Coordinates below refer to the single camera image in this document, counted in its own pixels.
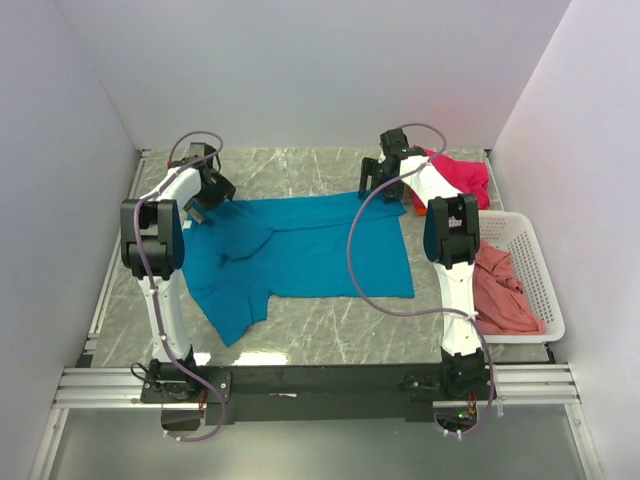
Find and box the blue t shirt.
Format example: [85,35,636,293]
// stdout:
[182,192,414,347]

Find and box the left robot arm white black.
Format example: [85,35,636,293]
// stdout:
[120,142,236,391]

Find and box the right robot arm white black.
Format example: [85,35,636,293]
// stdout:
[347,126,489,399]

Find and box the magenta folded t shirt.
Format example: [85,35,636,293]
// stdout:
[404,150,490,210]

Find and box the white plastic laundry basket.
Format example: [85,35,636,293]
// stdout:
[479,210,565,344]

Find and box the salmon pink t shirt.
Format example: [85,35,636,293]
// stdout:
[473,240,545,336]

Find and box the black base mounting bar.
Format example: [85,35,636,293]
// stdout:
[139,364,499,426]

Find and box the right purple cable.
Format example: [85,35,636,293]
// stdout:
[347,122,501,439]

